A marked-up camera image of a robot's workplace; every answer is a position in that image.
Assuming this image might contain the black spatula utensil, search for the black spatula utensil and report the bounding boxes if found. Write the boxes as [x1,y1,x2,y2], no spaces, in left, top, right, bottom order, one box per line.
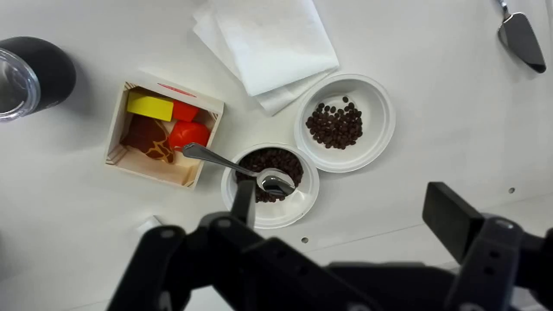
[497,0,549,74]

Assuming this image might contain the small wooden toy box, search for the small wooden toy box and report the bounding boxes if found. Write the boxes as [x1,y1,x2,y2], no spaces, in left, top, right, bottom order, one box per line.
[106,72,225,188]

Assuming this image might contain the yellow toy block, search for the yellow toy block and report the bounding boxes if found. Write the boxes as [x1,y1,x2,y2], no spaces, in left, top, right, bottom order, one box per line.
[127,91,174,120]

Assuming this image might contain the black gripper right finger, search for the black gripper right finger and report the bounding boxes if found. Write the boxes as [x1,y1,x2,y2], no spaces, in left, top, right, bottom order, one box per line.
[422,181,553,311]

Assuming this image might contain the white bowl with spoon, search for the white bowl with spoon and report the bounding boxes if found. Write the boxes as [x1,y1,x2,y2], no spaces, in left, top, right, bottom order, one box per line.
[234,143,320,229]

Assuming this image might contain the silver metal spoon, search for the silver metal spoon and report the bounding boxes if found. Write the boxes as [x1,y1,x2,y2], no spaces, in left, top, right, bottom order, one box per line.
[182,143,296,195]

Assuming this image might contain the black insulated tumbler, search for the black insulated tumbler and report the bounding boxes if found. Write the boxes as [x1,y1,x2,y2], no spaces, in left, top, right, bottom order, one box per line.
[0,36,77,122]

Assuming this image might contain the brown toy steak piece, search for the brown toy steak piece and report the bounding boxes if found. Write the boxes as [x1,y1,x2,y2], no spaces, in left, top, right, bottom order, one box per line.
[122,114,175,164]

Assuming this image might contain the white paper napkin stack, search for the white paper napkin stack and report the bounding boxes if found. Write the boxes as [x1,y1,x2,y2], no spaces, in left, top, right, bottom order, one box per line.
[194,0,339,115]

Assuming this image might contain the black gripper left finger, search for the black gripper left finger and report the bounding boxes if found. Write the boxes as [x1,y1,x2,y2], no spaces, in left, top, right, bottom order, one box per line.
[106,177,326,311]

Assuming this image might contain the red toy tomato piece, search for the red toy tomato piece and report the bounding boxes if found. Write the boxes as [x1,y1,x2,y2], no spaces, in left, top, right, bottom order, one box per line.
[168,101,212,150]

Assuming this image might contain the white bowl of coffee beans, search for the white bowl of coffee beans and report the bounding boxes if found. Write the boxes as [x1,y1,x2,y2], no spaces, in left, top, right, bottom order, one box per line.
[295,72,396,172]

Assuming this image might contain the coffee beans in near bowl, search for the coffee beans in near bowl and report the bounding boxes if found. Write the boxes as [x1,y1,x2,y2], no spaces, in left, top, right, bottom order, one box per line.
[307,96,364,150]

